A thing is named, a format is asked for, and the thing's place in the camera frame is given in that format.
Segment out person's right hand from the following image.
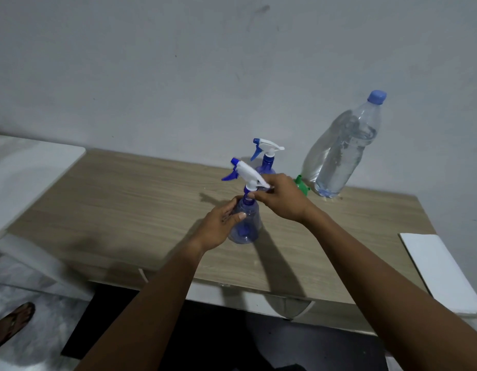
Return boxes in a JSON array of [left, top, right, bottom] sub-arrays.
[[248, 173, 321, 225]]

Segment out person's left hand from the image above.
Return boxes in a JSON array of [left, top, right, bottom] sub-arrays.
[[192, 195, 247, 254]]

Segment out clear blue spray bottle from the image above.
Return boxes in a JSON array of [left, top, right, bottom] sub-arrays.
[[227, 188, 261, 245]]

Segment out white blue trigger sprayer head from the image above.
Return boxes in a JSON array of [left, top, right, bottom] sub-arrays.
[[221, 157, 271, 194]]

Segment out person's right forearm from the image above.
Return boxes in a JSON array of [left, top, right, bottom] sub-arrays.
[[303, 208, 477, 371]]

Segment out person's left forearm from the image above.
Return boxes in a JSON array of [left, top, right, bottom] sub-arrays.
[[73, 237, 206, 371]]

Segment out blue spray bottle with sprayer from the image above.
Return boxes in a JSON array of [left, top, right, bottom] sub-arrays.
[[250, 138, 285, 176]]

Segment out green plastic funnel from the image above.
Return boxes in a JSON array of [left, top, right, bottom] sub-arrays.
[[293, 174, 311, 198]]

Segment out large clear water bottle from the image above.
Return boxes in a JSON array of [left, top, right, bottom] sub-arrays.
[[300, 89, 388, 199]]

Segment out white flat board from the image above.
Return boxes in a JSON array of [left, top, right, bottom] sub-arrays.
[[399, 232, 477, 318]]

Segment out white side table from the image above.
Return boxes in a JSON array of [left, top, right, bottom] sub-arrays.
[[0, 134, 95, 302]]

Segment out dark sandal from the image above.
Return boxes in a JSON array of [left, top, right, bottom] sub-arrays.
[[0, 302, 36, 354]]

